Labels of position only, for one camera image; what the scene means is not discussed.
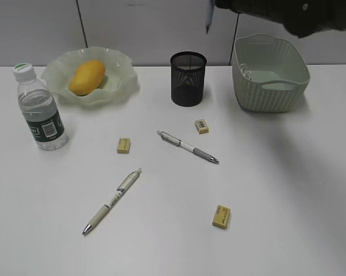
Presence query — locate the white green ballpoint pen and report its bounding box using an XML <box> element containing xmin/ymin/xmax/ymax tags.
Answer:
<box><xmin>82</xmin><ymin>168</ymin><xmax>142</xmax><ymax>236</ymax></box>

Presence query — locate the printed waste paper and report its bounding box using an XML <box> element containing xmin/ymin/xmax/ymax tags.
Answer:
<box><xmin>240</xmin><ymin>63</ymin><xmax>252</xmax><ymax>81</ymax></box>

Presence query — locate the yellow mango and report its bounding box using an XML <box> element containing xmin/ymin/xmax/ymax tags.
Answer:
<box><xmin>68</xmin><ymin>60</ymin><xmax>105</xmax><ymax>97</ymax></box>

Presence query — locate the clear water bottle green label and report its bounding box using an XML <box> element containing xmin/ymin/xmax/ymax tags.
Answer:
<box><xmin>13</xmin><ymin>63</ymin><xmax>68</xmax><ymax>150</ymax></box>

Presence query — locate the white blue ballpoint pen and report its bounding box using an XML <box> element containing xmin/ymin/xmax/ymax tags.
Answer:
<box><xmin>205</xmin><ymin>0</ymin><xmax>215</xmax><ymax>34</ymax></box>

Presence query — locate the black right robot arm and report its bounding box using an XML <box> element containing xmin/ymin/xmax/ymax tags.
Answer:
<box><xmin>214</xmin><ymin>0</ymin><xmax>346</xmax><ymax>38</ymax></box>

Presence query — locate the yellow eraser with barcode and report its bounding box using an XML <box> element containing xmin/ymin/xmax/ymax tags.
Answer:
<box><xmin>194</xmin><ymin>120</ymin><xmax>209</xmax><ymax>135</ymax></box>

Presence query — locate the white grey ballpoint pen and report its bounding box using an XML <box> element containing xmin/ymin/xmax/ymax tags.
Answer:
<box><xmin>157</xmin><ymin>131</ymin><xmax>220</xmax><ymax>164</ymax></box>

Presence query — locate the yellow eraser left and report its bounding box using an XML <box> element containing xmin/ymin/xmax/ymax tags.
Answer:
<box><xmin>117</xmin><ymin>138</ymin><xmax>131</xmax><ymax>154</ymax></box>

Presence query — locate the black mesh pen holder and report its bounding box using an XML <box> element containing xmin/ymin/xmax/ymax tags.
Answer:
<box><xmin>170</xmin><ymin>51</ymin><xmax>207</xmax><ymax>107</ymax></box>

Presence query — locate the pale green wavy glass plate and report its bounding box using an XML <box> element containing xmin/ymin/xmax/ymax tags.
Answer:
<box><xmin>41</xmin><ymin>47</ymin><xmax>139</xmax><ymax>107</ymax></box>

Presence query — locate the yellow eraser front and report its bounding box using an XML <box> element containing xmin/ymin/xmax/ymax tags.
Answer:
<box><xmin>212</xmin><ymin>205</ymin><xmax>231</xmax><ymax>229</ymax></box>

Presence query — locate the pale green woven plastic basket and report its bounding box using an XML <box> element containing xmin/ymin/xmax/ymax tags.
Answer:
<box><xmin>232</xmin><ymin>33</ymin><xmax>310</xmax><ymax>113</ymax></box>

